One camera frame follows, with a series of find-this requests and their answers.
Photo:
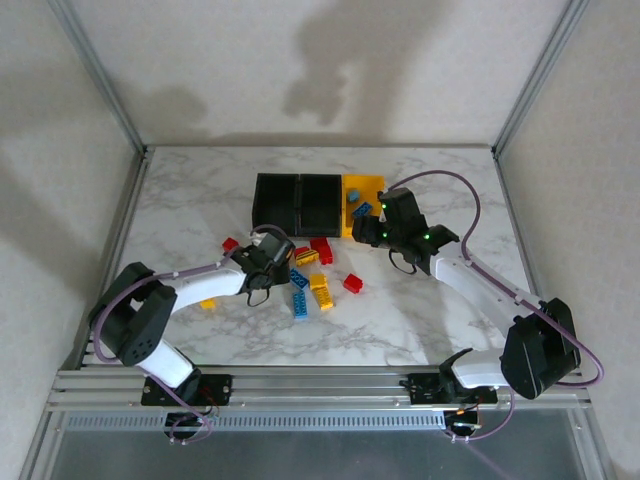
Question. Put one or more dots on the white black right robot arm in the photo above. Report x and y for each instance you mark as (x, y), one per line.
(465, 285)

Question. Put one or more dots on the long blue lego brick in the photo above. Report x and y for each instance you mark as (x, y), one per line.
(301, 305)

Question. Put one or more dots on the yellow black striped lego brick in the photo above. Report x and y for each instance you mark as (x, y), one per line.
(307, 258)

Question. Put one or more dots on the wide aluminium base rail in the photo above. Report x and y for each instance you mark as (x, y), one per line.
(320, 390)

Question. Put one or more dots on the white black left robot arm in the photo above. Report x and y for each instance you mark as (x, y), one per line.
(210, 286)

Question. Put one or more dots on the aluminium side rail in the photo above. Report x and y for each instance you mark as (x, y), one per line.
(521, 225)
(116, 250)

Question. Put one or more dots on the long yellow lego brick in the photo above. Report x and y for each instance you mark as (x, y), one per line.
(320, 291)

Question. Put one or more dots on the small red lego brick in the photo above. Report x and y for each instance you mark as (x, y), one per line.
(230, 244)

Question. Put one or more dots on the yellow plastic bin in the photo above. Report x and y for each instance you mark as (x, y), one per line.
(367, 182)

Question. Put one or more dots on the aluminium frame post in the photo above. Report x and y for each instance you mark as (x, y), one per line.
(536, 75)
(100, 75)

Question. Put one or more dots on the light blue lego brick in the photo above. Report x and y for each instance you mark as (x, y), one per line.
(354, 195)

